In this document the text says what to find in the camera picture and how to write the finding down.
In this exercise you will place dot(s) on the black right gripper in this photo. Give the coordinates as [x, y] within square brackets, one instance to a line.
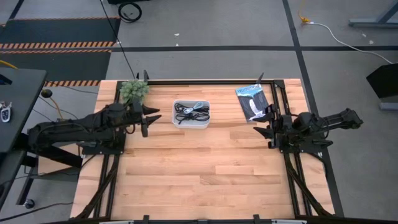
[283, 130]

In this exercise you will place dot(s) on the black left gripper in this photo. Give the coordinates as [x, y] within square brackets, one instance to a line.
[138, 113]

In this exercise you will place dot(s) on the white plastic bin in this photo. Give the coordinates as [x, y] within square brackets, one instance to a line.
[190, 126]

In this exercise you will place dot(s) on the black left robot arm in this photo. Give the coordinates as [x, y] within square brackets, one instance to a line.
[77, 127]

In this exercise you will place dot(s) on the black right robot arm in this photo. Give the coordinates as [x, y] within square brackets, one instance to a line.
[339, 119]

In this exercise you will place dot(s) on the green artificial plant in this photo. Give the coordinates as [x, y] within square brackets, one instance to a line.
[134, 90]

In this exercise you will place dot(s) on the Yellowstone waterfall booklet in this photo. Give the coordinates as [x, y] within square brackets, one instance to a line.
[252, 99]

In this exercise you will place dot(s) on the black round floor puck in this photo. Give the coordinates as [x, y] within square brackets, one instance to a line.
[46, 93]

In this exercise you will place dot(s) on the black hazard-striped floor mat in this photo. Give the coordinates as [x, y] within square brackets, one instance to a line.
[62, 31]

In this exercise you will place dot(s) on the black box on floor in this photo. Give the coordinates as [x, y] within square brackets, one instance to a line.
[384, 81]

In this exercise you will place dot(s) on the black side desk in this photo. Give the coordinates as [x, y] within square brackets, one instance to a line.
[21, 102]

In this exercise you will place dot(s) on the grey table leg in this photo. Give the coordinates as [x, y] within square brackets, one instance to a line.
[370, 23]

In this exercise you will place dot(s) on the white key fob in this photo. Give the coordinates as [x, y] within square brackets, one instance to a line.
[5, 112]

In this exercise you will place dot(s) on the black caster wheel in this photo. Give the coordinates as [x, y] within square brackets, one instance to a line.
[29, 203]

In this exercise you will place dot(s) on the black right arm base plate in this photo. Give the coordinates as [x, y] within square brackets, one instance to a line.
[306, 151]

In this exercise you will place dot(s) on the black metal table frame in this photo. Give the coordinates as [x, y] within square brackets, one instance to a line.
[242, 82]

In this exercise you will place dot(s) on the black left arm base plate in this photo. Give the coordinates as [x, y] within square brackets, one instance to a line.
[102, 151]

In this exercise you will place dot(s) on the white frame bracket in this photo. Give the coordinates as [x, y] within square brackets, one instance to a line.
[116, 222]
[289, 222]

